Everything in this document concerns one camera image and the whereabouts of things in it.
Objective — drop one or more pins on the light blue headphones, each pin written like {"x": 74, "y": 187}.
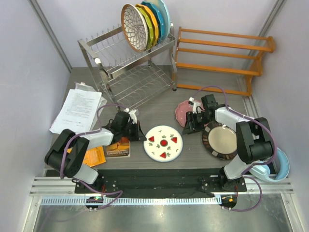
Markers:
{"x": 262, "y": 172}

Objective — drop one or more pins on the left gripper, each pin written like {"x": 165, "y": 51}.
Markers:
{"x": 138, "y": 135}

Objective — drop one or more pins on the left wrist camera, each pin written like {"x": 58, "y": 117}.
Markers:
{"x": 133, "y": 114}

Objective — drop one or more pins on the orange wooden shelf rack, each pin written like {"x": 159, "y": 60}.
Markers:
{"x": 234, "y": 54}

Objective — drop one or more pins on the light blue plate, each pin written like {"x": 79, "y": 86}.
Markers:
{"x": 160, "y": 4}

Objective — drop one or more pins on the brown floral pattern plate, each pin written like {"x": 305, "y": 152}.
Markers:
{"x": 134, "y": 27}

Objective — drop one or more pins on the pink dotted plate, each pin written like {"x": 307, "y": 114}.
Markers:
{"x": 181, "y": 111}

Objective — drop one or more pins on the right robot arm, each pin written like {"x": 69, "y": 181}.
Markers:
{"x": 254, "y": 141}

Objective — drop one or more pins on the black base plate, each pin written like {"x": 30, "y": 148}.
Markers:
{"x": 167, "y": 183}

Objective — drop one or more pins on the blue dotted plate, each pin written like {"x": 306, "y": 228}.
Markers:
{"x": 158, "y": 17}

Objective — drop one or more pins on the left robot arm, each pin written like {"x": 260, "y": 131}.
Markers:
{"x": 67, "y": 153}

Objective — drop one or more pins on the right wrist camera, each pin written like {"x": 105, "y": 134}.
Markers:
{"x": 195, "y": 105}

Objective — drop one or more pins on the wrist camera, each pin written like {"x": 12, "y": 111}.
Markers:
{"x": 195, "y": 105}
{"x": 133, "y": 114}

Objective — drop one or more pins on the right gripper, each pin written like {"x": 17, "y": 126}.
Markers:
{"x": 191, "y": 127}

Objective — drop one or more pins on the steel dish rack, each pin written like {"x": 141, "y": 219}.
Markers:
{"x": 127, "y": 77}

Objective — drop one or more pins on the orange plate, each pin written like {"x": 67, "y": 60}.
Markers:
{"x": 156, "y": 30}

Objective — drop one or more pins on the dark paperback book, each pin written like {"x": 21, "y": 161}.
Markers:
{"x": 119, "y": 149}

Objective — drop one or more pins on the green plate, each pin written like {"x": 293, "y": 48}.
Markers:
{"x": 147, "y": 14}

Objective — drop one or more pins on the orange booklet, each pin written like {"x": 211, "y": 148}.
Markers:
{"x": 94, "y": 157}

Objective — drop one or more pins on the stack of white papers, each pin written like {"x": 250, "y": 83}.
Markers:
{"x": 79, "y": 109}

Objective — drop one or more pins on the white strawberry plate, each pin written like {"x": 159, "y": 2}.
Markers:
{"x": 163, "y": 143}

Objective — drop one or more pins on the dark rimmed cream plate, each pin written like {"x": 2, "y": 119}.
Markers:
{"x": 220, "y": 140}

